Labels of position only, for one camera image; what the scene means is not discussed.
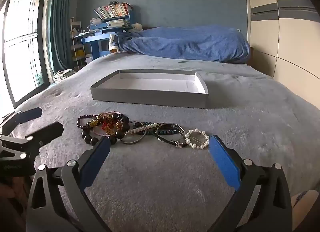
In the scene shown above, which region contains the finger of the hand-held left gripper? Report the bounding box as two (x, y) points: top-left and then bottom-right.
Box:
(0, 122), (64, 159)
(2, 107), (43, 136)

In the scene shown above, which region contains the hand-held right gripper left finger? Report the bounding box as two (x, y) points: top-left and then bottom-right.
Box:
(26, 136), (112, 232)

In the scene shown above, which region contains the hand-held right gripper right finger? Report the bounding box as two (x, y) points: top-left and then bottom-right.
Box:
(209, 135), (293, 232)

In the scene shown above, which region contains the pink thin bracelet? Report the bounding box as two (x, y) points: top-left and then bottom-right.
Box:
(92, 111), (120, 138)

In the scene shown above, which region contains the small purple bead bracelet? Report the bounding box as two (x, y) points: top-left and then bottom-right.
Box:
(77, 115), (100, 131)

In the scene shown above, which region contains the silver metal ring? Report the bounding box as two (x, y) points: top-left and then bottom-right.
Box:
(119, 122), (148, 146)

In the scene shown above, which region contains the large black bead bracelet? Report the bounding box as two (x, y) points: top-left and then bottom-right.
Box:
(81, 113), (131, 147)

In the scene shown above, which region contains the round pearl hair clip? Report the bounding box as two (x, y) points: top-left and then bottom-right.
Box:
(184, 128), (210, 150)

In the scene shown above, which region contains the black cord necklace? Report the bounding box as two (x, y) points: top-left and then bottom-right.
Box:
(156, 123), (188, 148)

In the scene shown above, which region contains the pearl bar hair clip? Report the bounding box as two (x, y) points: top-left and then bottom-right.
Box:
(128, 122), (161, 136)

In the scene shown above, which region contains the blue braided bracelet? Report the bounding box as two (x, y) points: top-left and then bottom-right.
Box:
(139, 121), (186, 137)

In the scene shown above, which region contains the grey shallow cardboard box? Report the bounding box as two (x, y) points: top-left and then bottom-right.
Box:
(90, 69), (209, 109)

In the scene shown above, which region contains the white bag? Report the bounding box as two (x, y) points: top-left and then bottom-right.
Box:
(53, 69), (77, 83)

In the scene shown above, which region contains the grey fleece blanket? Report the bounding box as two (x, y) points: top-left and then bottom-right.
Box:
(7, 50), (320, 232)

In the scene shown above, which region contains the window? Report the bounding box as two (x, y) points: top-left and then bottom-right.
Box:
(0, 0), (50, 109)

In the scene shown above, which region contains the striped cloth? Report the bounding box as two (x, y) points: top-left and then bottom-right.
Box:
(293, 189), (313, 205)

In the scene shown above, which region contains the teal curtain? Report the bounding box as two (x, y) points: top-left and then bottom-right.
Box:
(48, 0), (81, 73)

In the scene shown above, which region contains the blue desk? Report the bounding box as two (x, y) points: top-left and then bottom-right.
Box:
(80, 14), (132, 61)

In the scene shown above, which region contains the white cloth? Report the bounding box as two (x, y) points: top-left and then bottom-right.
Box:
(108, 34), (120, 52)

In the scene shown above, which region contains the blue duvet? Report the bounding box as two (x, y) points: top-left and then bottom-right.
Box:
(117, 24), (251, 63)

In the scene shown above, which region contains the stack of papers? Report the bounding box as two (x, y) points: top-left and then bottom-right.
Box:
(106, 18), (131, 30)

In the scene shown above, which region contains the row of books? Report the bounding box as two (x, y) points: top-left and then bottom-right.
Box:
(93, 2), (133, 20)

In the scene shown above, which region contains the beige wardrobe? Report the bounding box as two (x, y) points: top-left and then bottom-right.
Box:
(241, 0), (320, 109)

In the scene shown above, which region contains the white wire rack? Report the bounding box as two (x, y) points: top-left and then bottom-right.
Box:
(69, 17), (87, 71)

